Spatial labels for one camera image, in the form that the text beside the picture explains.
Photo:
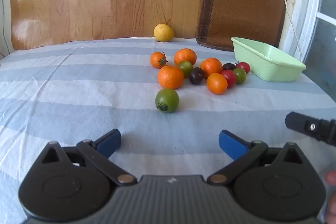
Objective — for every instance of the small green tomato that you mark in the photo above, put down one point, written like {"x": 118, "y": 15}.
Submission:
{"x": 240, "y": 75}
{"x": 185, "y": 68}

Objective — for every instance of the smooth orange tomato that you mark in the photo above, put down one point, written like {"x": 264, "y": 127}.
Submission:
{"x": 216, "y": 83}

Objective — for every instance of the orange tomato with green stem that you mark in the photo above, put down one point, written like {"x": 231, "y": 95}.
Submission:
{"x": 157, "y": 59}

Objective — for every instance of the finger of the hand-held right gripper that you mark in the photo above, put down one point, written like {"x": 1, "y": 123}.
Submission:
{"x": 302, "y": 125}

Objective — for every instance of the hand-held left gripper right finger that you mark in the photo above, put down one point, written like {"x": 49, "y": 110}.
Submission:
{"x": 231, "y": 144}

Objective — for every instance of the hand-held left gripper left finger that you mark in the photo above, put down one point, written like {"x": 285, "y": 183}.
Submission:
{"x": 109, "y": 144}

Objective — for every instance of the red tomato with green stem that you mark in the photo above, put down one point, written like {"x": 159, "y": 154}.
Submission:
{"x": 244, "y": 67}

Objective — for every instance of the large green tomato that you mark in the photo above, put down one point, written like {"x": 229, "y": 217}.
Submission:
{"x": 167, "y": 100}

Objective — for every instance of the person's right hand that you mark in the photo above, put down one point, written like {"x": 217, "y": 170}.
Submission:
{"x": 332, "y": 207}

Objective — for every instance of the blue white striped sheet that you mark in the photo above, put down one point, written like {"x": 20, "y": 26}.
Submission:
{"x": 78, "y": 98}

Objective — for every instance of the brown woven seat mat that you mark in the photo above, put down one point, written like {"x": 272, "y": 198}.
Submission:
{"x": 241, "y": 6}

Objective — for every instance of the dark purple tomato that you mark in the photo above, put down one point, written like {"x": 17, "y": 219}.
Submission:
{"x": 229, "y": 66}
{"x": 196, "y": 76}

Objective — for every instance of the light green plastic basin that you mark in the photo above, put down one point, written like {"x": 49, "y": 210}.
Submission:
{"x": 270, "y": 66}

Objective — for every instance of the orange mandarin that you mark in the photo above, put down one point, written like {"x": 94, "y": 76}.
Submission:
{"x": 211, "y": 66}
{"x": 170, "y": 77}
{"x": 185, "y": 56}

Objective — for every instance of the yellow lemon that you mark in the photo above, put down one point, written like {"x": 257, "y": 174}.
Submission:
{"x": 163, "y": 33}

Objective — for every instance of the white window frame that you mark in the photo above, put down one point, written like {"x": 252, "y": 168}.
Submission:
{"x": 305, "y": 3}

